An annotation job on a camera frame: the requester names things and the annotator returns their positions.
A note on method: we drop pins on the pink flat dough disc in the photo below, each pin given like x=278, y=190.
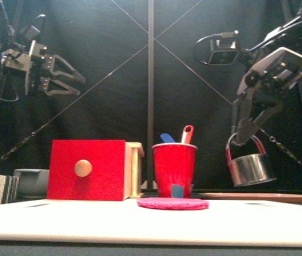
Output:
x=174, y=203

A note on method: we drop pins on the small blue piece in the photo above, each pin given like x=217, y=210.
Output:
x=177, y=191

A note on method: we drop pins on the brown wooden tray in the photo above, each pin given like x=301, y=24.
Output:
x=265, y=197

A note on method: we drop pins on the wooden drawer box housing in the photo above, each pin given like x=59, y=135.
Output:
x=137, y=166

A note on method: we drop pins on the round metal dough cutter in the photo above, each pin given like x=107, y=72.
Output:
x=251, y=170

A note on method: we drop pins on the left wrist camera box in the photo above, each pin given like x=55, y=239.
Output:
x=31, y=31

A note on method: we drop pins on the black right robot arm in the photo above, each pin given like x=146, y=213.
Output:
x=291, y=26

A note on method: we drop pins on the blue utensil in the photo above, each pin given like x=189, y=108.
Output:
x=167, y=138

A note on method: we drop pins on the vertical metal frame pole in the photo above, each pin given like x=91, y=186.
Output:
x=150, y=66

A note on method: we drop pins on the white cutting board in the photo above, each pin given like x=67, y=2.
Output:
x=114, y=223

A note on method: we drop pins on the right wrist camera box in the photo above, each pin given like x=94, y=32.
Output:
x=223, y=53

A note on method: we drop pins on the wooden drawer with red front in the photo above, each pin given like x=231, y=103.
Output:
x=95, y=173

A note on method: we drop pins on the red plastic cup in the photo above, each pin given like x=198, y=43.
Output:
x=174, y=166

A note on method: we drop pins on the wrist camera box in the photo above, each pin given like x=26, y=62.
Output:
x=31, y=31
x=223, y=53

